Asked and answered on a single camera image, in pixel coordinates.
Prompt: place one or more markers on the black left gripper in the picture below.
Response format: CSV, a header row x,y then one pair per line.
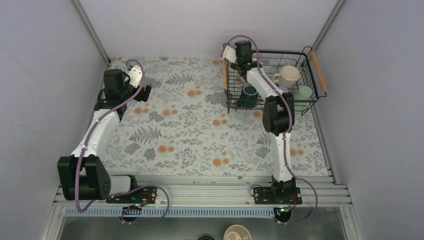
x,y
144,97

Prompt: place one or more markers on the wooden rack handle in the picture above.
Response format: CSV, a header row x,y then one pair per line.
x,y
319,71
224,74

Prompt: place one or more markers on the cream ribbed mug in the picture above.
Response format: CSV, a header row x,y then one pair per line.
x,y
287,76

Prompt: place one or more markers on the beige bowl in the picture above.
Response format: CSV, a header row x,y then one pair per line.
x,y
237,232

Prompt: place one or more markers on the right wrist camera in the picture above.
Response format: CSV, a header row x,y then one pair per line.
x,y
229,54

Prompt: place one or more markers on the aluminium rail frame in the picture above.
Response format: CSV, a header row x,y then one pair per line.
x,y
192,207

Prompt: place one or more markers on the lilac plastic cup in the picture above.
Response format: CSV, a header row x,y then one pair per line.
x,y
283,89

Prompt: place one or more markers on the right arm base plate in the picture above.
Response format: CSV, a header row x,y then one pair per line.
x,y
267,196

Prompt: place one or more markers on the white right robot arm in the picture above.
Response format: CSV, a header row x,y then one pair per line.
x,y
277,118

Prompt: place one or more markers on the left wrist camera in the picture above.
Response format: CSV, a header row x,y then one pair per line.
x,y
135,76

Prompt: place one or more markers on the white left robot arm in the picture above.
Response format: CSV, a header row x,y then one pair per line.
x,y
82,174

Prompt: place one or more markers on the right wooden rack handle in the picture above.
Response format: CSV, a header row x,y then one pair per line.
x,y
319,71

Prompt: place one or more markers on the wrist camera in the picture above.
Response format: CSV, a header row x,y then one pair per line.
x,y
229,54
135,76

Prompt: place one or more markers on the black wire dish rack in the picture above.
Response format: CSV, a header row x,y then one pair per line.
x,y
272,61

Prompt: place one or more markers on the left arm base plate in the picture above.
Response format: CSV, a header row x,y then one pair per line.
x,y
142,196

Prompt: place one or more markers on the left wooden rack handle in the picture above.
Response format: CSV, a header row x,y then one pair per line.
x,y
224,74

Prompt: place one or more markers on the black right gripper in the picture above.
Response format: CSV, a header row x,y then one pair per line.
x,y
232,66

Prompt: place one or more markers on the mint green plastic cup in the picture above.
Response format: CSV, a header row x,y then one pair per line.
x,y
302,98

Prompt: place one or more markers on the floral table mat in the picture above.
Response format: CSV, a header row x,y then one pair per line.
x,y
185,127

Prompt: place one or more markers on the dark green mug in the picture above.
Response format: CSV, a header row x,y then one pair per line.
x,y
248,97

